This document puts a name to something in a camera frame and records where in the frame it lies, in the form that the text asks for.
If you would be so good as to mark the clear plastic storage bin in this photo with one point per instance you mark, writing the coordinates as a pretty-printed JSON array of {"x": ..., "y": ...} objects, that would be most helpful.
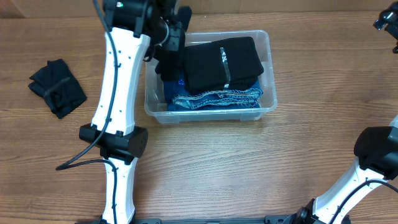
[{"x": 155, "y": 104}]

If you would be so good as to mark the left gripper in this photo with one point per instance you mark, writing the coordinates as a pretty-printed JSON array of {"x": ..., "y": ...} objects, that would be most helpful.
[{"x": 169, "y": 58}]

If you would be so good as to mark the large black garment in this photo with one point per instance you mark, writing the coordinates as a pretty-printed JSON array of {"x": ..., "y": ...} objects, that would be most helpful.
[{"x": 231, "y": 64}]

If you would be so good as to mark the black cloth bundle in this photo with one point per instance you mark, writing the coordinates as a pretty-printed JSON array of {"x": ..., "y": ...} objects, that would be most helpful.
[
  {"x": 60, "y": 90},
  {"x": 170, "y": 63}
]

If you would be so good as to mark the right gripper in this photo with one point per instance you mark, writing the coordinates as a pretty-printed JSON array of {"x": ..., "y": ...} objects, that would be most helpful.
[{"x": 390, "y": 22}]

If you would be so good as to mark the blue denim jeans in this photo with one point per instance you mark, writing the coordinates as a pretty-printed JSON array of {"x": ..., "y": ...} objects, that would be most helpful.
[{"x": 179, "y": 99}]

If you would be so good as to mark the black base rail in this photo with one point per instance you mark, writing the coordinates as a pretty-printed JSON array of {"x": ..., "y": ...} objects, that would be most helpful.
[{"x": 268, "y": 219}]

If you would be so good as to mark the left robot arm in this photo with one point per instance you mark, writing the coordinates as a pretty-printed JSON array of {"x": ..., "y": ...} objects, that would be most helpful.
[{"x": 133, "y": 30}]

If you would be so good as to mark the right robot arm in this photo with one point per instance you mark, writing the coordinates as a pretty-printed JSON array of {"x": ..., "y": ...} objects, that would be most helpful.
[{"x": 374, "y": 164}]

